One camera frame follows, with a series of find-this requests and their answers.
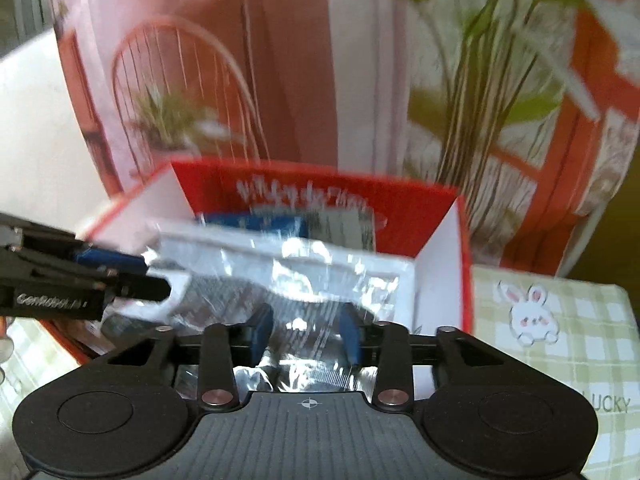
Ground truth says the clear plastic bag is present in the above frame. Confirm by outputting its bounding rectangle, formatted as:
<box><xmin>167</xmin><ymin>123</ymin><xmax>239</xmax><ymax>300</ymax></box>
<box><xmin>102</xmin><ymin>219</ymin><xmax>419</xmax><ymax>397</ymax></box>

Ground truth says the blue cotton pad packet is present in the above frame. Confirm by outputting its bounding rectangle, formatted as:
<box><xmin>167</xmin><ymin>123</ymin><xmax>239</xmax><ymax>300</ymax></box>
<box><xmin>202</xmin><ymin>212</ymin><xmax>307</xmax><ymax>242</ymax></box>

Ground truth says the printed room scene backdrop cloth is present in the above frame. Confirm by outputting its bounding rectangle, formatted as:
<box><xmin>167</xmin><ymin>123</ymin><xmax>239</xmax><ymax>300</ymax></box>
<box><xmin>50</xmin><ymin>0</ymin><xmax>640</xmax><ymax>282</ymax></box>

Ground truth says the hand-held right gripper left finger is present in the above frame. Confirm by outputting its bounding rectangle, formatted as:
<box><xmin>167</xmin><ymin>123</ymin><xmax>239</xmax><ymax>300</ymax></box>
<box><xmin>105</xmin><ymin>304</ymin><xmax>275</xmax><ymax>411</ymax></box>

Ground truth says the grey window frame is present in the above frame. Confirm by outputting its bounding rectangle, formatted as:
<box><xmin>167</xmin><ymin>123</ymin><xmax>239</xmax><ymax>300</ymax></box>
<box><xmin>0</xmin><ymin>0</ymin><xmax>52</xmax><ymax>57</ymax></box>

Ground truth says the green checked rabbit tablecloth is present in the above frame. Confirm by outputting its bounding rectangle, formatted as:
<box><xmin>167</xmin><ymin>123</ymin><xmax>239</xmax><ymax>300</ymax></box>
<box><xmin>0</xmin><ymin>265</ymin><xmax>640</xmax><ymax>480</ymax></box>

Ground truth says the red strawberry print cardboard box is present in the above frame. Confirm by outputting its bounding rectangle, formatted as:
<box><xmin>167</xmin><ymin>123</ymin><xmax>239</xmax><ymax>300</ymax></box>
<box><xmin>40</xmin><ymin>157</ymin><xmax>475</xmax><ymax>367</ymax></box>

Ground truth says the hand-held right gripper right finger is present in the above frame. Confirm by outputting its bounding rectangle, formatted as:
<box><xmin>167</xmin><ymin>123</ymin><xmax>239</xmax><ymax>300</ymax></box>
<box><xmin>340</xmin><ymin>304</ymin><xmax>508</xmax><ymax>410</ymax></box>

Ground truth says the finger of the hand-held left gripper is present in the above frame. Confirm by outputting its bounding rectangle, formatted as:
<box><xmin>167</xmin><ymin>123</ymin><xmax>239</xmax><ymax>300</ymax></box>
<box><xmin>0</xmin><ymin>252</ymin><xmax>174</xmax><ymax>305</ymax></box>
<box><xmin>0</xmin><ymin>212</ymin><xmax>147</xmax><ymax>275</ymax></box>

